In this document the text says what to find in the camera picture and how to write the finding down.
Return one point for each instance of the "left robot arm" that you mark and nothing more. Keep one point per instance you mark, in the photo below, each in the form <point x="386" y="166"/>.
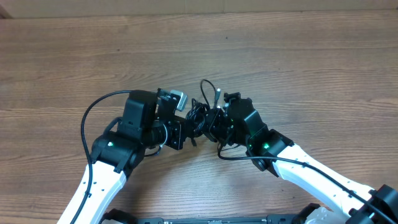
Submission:
<point x="111" y="160"/>

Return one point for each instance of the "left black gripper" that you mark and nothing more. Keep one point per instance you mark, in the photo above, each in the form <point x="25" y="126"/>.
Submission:
<point x="177" y="141"/>

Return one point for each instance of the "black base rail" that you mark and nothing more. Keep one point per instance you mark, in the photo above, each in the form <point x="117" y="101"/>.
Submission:
<point x="117" y="217"/>

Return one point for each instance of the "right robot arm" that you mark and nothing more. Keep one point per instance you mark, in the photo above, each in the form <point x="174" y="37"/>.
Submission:
<point x="343" y="200"/>

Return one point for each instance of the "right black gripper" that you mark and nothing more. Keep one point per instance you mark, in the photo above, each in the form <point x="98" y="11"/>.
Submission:
<point x="215" y="115"/>

